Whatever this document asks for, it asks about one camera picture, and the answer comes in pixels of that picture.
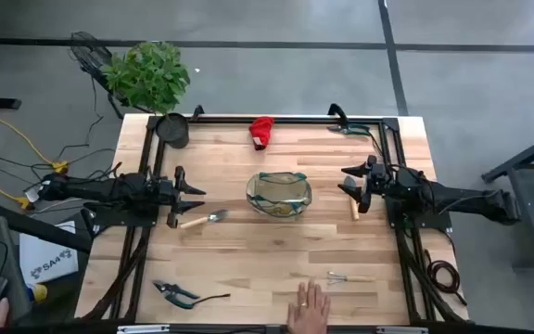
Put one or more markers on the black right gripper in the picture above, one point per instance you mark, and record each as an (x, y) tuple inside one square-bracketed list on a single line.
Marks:
[(365, 204)]

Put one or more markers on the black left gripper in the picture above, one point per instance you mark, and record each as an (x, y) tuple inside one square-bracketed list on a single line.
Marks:
[(173, 219)]

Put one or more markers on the beige green gardening bag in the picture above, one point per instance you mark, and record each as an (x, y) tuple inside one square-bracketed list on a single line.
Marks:
[(278, 199)]

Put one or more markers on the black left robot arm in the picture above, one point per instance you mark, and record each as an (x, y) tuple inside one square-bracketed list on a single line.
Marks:
[(91, 190)]

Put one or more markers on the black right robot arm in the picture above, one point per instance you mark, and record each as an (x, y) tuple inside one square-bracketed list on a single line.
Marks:
[(457, 197)]

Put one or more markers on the red gardening glove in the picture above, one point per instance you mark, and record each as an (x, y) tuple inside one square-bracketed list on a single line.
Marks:
[(261, 132)]

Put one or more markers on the black table clamp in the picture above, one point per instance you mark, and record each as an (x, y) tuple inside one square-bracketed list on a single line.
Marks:
[(197, 112), (337, 111)]

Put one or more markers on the potted green plant black pot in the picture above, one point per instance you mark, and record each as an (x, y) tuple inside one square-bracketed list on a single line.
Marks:
[(146, 76)]

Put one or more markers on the white cardboard box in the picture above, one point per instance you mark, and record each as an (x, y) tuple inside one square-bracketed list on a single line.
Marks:
[(47, 260)]

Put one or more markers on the black floor fan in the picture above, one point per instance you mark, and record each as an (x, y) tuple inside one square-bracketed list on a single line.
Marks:
[(86, 53)]

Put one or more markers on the yellow round object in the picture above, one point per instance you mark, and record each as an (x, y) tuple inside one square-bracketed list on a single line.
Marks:
[(40, 293)]

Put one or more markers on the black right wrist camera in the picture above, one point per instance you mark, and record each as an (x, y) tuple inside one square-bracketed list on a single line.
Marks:
[(379, 176)]

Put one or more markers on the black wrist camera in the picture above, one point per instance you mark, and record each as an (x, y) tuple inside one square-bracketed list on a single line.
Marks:
[(379, 176), (160, 191)]

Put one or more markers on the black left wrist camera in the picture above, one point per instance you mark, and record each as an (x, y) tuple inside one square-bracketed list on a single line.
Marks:
[(160, 191)]

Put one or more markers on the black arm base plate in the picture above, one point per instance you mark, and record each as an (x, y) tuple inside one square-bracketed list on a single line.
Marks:
[(109, 218), (429, 222)]

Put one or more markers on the black aluminium table frame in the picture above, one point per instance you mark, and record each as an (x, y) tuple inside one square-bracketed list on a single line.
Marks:
[(295, 120)]

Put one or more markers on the silver metal bracket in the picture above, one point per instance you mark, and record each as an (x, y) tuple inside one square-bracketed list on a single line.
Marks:
[(142, 329), (401, 330)]

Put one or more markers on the dark grey metal bench frame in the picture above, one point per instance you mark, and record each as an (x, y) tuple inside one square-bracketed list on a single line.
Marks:
[(533, 222)]

